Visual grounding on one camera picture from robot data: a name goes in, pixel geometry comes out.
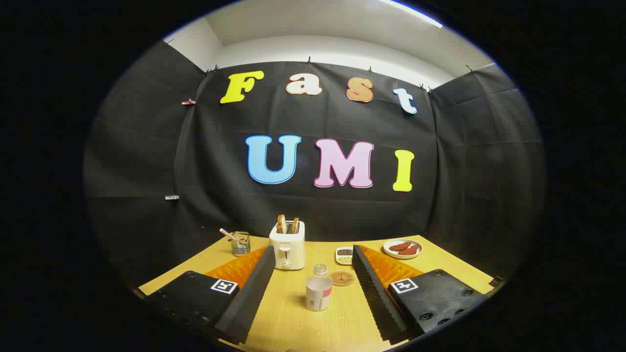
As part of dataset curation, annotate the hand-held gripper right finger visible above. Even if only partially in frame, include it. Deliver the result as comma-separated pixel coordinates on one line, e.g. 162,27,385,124
351,244,490,343

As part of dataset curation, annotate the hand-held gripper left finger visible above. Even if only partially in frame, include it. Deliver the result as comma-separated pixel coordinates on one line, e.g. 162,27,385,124
143,245,277,345

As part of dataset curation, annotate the clear plastic juice bottle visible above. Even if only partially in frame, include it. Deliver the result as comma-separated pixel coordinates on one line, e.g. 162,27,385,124
306,264,333,312

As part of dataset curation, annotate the white round plate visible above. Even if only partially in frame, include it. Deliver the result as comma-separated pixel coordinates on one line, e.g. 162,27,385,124
383,239,423,260

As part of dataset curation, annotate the wooden table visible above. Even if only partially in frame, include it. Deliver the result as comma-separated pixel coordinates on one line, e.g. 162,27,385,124
138,235,494,352

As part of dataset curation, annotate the white toaster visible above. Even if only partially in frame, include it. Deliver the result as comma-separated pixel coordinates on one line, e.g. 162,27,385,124
269,221,306,270

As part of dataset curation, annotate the black backdrop cloth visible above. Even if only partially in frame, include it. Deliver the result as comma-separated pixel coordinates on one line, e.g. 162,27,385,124
83,42,546,289

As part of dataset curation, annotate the wire mesh holder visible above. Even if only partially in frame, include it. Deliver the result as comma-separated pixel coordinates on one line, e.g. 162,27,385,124
231,231,251,257

